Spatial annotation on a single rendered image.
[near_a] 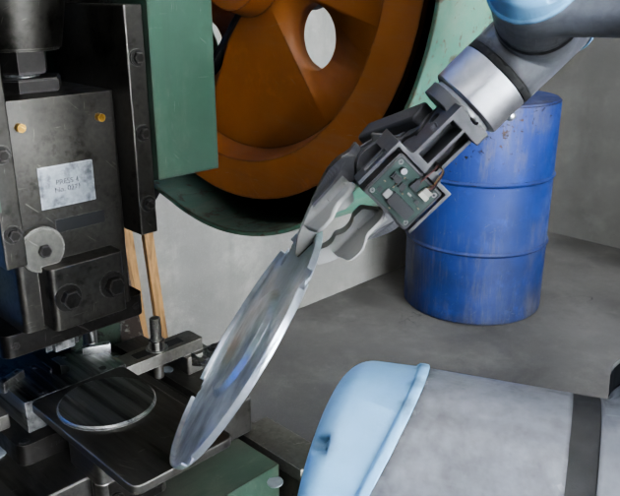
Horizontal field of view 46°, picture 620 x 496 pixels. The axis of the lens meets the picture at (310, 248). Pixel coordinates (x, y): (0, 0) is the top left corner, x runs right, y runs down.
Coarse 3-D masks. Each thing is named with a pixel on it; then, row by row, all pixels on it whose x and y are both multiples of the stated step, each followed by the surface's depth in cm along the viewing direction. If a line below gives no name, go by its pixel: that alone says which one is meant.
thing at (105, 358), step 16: (80, 352) 109; (32, 368) 104; (48, 368) 104; (64, 368) 105; (80, 368) 104; (96, 368) 104; (112, 368) 104; (16, 384) 100; (32, 384) 100; (48, 384) 100; (64, 384) 100; (0, 400) 102; (16, 400) 98; (32, 400) 96; (16, 416) 99; (32, 416) 97
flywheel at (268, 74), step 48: (240, 0) 108; (288, 0) 106; (336, 0) 100; (384, 0) 90; (432, 0) 87; (240, 48) 116; (288, 48) 108; (336, 48) 102; (384, 48) 91; (240, 96) 118; (288, 96) 110; (336, 96) 104; (384, 96) 93; (240, 144) 121; (288, 144) 113; (336, 144) 101; (240, 192) 119; (288, 192) 110
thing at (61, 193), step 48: (48, 96) 84; (96, 96) 89; (48, 144) 86; (96, 144) 90; (48, 192) 87; (96, 192) 92; (48, 240) 87; (96, 240) 93; (0, 288) 92; (48, 288) 88; (96, 288) 92
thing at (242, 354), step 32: (288, 256) 85; (256, 288) 91; (288, 288) 74; (256, 320) 77; (288, 320) 65; (224, 352) 87; (256, 352) 70; (224, 384) 73; (192, 416) 82; (224, 416) 64; (192, 448) 72
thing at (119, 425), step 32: (96, 384) 99; (128, 384) 99; (64, 416) 92; (96, 416) 92; (128, 416) 92; (160, 416) 93; (96, 448) 86; (128, 448) 86; (160, 448) 86; (224, 448) 88; (96, 480) 91; (128, 480) 81; (160, 480) 82
